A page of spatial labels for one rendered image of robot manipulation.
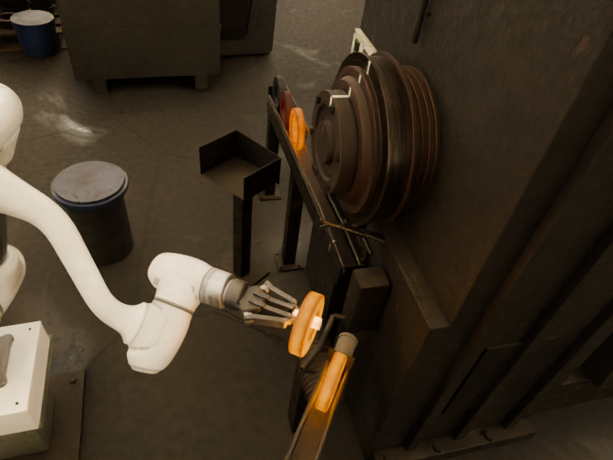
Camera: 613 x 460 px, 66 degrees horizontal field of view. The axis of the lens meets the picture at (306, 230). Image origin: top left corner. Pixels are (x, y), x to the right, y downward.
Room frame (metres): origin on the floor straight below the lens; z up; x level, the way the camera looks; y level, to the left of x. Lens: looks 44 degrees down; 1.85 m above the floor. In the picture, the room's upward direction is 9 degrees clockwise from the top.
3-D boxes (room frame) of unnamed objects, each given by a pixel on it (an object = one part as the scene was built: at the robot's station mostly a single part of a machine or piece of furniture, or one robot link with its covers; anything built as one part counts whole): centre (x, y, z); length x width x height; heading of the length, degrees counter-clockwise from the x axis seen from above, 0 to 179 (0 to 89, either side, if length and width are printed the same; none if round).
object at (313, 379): (0.80, -0.11, 0.27); 0.22 x 0.13 x 0.53; 20
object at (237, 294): (0.70, 0.12, 0.91); 0.09 x 0.08 x 0.07; 75
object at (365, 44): (1.51, -0.11, 1.15); 0.26 x 0.02 x 0.18; 20
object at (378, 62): (1.16, -0.12, 1.11); 0.47 x 0.06 x 0.47; 20
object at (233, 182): (1.56, 0.31, 0.36); 0.26 x 0.20 x 0.72; 55
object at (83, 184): (1.58, 0.99, 0.21); 0.32 x 0.32 x 0.43
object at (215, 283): (0.72, 0.19, 0.91); 0.09 x 0.06 x 0.09; 165
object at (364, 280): (0.94, -0.21, 0.68); 0.11 x 0.08 x 0.24; 110
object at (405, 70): (1.18, -0.20, 1.11); 0.47 x 0.10 x 0.47; 20
